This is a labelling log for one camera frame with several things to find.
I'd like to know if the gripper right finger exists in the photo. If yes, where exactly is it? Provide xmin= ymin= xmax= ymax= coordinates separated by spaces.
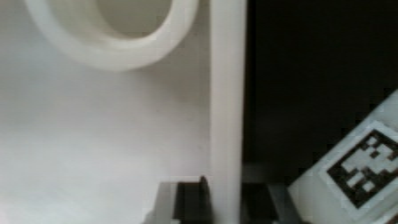
xmin=241 ymin=183 xmax=309 ymax=224

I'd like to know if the white square tabletop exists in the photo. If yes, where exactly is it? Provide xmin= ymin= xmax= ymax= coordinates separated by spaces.
xmin=0 ymin=0 xmax=246 ymax=224

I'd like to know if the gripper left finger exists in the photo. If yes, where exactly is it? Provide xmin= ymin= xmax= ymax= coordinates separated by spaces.
xmin=142 ymin=176 xmax=209 ymax=224

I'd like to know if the white table leg right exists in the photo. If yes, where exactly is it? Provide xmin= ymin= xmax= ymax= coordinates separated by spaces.
xmin=287 ymin=90 xmax=398 ymax=224

